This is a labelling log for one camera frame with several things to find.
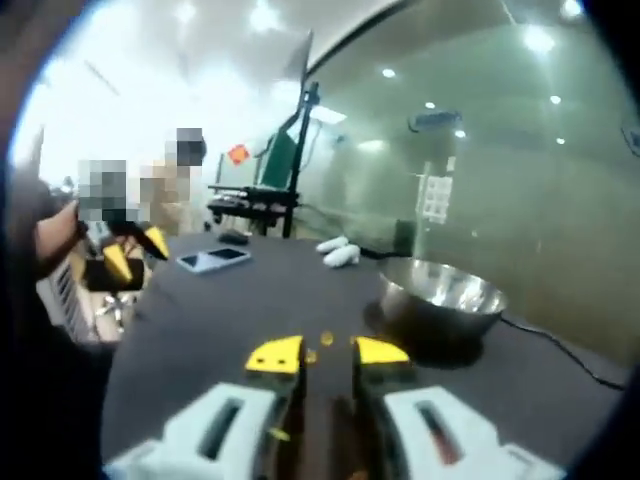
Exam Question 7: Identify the stainless steel bowl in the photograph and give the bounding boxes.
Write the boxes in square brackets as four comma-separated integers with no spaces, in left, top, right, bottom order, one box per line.
[377,257,509,342]

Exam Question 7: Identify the black office chair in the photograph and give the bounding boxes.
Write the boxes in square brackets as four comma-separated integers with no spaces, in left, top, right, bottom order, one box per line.
[84,258,148,331]

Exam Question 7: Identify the light blue smartphone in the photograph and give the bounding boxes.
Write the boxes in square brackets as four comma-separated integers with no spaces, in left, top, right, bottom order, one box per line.
[176,251,224,275]

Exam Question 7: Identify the white slotted panel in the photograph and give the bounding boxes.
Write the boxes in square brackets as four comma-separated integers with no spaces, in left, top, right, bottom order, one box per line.
[35,259,97,344]

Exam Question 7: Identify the dark smartphone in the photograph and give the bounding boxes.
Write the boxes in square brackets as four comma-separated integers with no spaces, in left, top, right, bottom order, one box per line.
[207,246,253,267]

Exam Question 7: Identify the person's black shirt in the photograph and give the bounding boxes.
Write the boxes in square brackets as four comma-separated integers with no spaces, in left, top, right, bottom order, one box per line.
[0,169,61,281]

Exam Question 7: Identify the dark grey table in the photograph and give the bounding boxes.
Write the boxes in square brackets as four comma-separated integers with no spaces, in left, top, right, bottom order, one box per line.
[99,231,632,480]

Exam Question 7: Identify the green board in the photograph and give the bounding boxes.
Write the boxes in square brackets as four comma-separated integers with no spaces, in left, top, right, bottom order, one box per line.
[256,131,302,192]

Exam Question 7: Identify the black tripod stand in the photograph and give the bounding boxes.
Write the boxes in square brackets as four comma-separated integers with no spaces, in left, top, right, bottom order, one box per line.
[206,81,322,240]

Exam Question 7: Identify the white rounded object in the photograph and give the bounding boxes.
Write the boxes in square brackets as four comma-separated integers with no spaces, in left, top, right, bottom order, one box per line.
[323,244,362,270]
[316,236,351,254]

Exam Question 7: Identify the white paper sheets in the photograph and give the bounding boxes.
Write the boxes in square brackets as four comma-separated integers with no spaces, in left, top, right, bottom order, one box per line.
[423,173,452,222]

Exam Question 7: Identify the black cable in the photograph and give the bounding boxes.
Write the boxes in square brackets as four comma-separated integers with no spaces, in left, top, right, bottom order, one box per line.
[498,316,627,390]

